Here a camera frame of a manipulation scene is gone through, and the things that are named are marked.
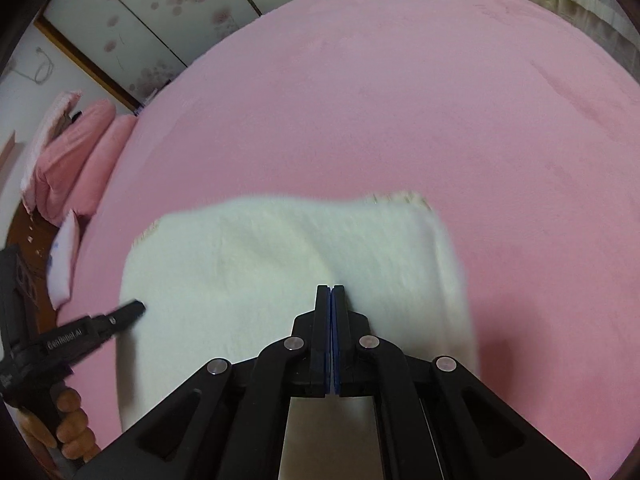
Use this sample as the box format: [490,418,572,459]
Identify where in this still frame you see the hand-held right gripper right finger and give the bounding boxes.
[332,284,587,480]

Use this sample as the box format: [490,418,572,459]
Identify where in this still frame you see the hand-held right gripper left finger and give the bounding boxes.
[52,284,332,480]

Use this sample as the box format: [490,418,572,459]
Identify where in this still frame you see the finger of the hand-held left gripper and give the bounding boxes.
[87,299,148,343]

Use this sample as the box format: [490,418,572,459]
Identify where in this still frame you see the cream fuzzy braid-trimmed jacket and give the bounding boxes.
[117,190,483,436]

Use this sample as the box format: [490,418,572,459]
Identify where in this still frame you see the person's left hand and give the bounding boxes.
[20,388,101,464]

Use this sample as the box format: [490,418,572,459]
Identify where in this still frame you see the small white printed pillow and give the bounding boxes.
[47,210,82,311]

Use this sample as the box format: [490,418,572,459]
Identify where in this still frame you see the dark wooden headboard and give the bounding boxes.
[6,199,76,313]

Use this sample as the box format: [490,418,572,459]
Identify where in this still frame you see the pink pillow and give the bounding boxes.
[35,99,117,222]
[72,115,139,217]

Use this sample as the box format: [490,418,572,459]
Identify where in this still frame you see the pink fleece blanket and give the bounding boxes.
[55,0,640,480]

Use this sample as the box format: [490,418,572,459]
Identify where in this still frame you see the floral wardrobe doors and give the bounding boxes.
[34,0,373,112]

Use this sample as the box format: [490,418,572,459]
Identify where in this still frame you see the white wall cable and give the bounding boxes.
[9,45,57,85]

